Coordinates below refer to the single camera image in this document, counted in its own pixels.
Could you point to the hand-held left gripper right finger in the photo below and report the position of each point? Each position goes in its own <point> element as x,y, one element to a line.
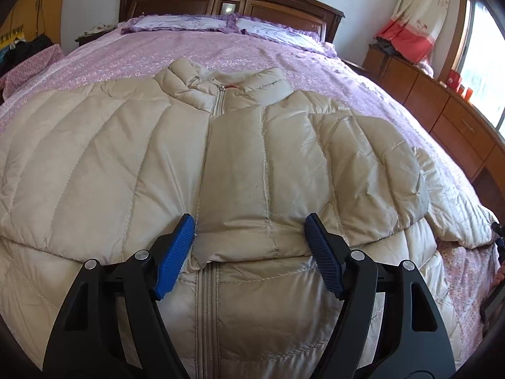
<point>321,252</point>

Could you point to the red cup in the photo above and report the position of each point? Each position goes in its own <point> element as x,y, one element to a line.
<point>453,79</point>

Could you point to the window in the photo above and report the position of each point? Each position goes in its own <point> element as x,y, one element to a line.
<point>483,55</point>

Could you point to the orange cup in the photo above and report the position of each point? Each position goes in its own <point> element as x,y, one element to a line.
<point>467,92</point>

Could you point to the pink patterned cloth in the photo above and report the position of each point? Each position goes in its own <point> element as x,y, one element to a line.
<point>27,71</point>

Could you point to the purple frilled pillow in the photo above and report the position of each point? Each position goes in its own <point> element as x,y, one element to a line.
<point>177,23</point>
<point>284,33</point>

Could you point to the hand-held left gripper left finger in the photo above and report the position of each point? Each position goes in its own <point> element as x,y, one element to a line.
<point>175,252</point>

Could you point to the long wooden low cabinet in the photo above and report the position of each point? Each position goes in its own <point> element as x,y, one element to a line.
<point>434,102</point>

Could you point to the beige down jacket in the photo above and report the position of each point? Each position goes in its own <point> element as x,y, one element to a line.
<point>244,158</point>

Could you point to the bed with pink bedspread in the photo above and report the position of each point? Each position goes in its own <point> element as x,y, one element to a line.
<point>276,53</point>

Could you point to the dark clothes on cabinet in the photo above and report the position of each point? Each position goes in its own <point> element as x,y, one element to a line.
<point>384,45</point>

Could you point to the dark clothes pile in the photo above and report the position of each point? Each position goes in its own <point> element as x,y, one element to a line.
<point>27,49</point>

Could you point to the dark wooden nightstand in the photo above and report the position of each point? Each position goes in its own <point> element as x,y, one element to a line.
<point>92,37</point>

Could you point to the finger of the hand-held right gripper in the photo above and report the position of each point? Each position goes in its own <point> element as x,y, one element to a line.
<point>500,241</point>

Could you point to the yellow wooden wardrobe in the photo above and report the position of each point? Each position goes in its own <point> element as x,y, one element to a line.
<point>35,0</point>

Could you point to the floral cream and red curtain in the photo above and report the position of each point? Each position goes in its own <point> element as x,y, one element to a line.
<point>418,12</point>

